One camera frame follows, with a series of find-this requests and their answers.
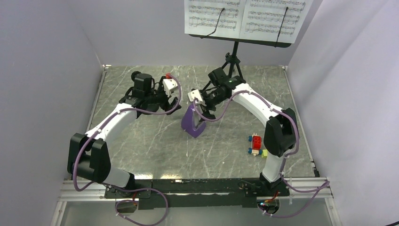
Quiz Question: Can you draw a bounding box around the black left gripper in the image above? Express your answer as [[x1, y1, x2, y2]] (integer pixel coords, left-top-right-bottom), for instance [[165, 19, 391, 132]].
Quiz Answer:
[[145, 77, 181, 114]]

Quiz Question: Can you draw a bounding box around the purple metronome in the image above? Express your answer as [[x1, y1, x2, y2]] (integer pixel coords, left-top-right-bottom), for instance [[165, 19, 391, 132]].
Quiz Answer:
[[181, 104, 206, 138]]

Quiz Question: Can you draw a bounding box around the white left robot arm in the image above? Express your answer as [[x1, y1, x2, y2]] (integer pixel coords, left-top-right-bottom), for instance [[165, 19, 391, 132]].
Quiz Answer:
[[67, 71, 182, 198]]

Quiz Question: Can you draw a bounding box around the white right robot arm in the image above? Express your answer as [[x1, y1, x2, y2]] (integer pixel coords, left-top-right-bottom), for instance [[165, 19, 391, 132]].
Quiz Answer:
[[188, 68, 299, 195]]

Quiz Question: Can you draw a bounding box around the black desktop microphone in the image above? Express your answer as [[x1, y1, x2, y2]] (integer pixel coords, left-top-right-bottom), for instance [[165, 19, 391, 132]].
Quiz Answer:
[[131, 71, 145, 82]]

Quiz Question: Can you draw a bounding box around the red toy block car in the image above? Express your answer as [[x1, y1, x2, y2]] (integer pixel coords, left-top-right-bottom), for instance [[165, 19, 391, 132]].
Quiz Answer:
[[248, 134, 263, 156]]

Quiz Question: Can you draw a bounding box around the black tripod music stand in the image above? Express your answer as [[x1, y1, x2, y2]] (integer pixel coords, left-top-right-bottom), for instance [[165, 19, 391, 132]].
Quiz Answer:
[[190, 34, 292, 79]]

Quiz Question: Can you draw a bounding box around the green orange toy block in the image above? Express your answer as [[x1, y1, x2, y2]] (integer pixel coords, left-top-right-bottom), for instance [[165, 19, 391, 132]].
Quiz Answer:
[[261, 149, 268, 159]]

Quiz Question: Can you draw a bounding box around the left sheet music page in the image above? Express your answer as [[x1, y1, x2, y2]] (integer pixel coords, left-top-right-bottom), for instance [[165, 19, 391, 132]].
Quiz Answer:
[[184, 0, 246, 39]]

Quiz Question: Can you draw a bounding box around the sheet music page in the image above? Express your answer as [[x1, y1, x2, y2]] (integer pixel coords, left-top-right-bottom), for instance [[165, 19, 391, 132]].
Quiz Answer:
[[184, 0, 246, 39], [239, 0, 313, 44]]

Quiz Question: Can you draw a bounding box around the right sheet music page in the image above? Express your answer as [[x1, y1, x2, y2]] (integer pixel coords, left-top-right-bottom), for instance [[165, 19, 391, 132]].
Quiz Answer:
[[239, 0, 313, 44]]

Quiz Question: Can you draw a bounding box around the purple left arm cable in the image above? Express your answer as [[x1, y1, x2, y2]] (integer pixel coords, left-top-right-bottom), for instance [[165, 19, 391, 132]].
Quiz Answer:
[[72, 74, 183, 226]]

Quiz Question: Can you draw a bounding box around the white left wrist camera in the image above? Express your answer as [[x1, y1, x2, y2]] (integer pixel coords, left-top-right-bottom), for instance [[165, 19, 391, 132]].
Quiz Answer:
[[162, 73, 178, 97]]

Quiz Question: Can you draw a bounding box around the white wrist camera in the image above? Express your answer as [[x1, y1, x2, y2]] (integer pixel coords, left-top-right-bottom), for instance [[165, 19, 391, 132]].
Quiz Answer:
[[162, 73, 178, 97], [187, 89, 206, 105]]

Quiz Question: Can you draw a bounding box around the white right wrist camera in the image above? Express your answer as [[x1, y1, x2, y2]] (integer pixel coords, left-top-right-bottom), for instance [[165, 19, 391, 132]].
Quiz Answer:
[[187, 89, 206, 105]]

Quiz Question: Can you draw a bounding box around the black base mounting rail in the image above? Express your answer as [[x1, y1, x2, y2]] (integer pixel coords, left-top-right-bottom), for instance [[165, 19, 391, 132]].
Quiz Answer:
[[104, 178, 290, 210]]

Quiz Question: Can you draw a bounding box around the aluminium frame rail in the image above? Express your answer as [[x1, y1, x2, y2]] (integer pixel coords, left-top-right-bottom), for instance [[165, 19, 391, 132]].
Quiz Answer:
[[51, 177, 342, 226]]

